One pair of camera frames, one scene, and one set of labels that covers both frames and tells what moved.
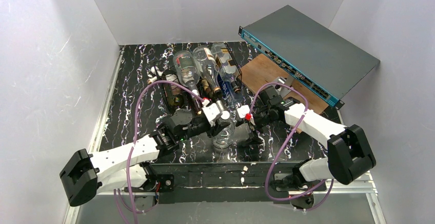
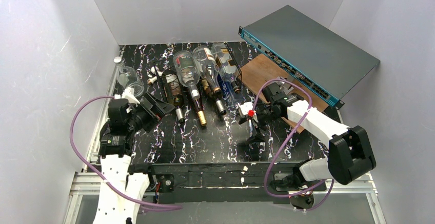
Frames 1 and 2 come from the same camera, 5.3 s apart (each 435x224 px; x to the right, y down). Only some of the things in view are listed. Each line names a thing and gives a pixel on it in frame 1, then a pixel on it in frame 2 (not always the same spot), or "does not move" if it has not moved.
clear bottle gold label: [228, 66] does not move
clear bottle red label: [224, 139] to [127, 77]
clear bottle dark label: [186, 69] does not move
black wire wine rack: [197, 77] does not move
